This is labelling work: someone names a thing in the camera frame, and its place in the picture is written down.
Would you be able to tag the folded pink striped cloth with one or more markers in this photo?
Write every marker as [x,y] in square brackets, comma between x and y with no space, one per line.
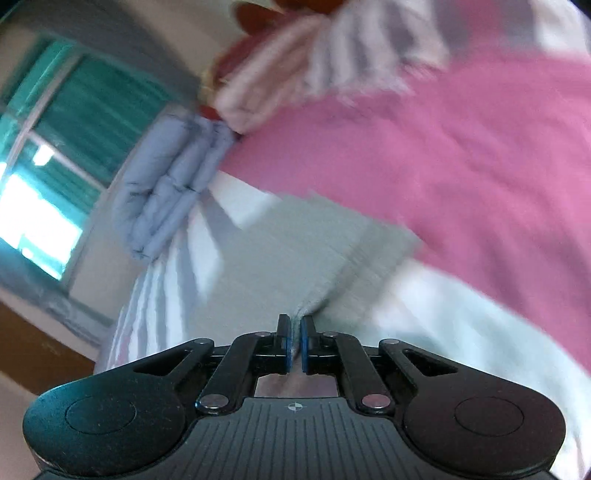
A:
[268,78]

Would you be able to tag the red heart-shaped headboard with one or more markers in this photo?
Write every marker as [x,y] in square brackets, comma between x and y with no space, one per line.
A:
[295,11]

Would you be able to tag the pink grey white striped bedsheet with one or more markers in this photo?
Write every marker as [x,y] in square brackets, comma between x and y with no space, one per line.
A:
[461,175]

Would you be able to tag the folded blue quilt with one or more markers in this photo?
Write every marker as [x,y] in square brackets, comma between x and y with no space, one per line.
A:
[175,184]

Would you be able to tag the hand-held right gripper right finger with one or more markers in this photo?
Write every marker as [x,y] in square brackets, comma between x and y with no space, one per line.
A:
[305,345]

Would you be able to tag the green window curtain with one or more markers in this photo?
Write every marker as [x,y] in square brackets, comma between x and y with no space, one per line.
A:
[60,157]

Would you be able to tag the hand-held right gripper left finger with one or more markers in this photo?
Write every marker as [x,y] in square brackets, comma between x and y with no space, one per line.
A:
[285,344]

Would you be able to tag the grey striped pillow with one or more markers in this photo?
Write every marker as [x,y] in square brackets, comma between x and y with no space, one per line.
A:
[374,46]

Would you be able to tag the grey towel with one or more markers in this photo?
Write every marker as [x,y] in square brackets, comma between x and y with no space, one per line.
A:
[300,254]

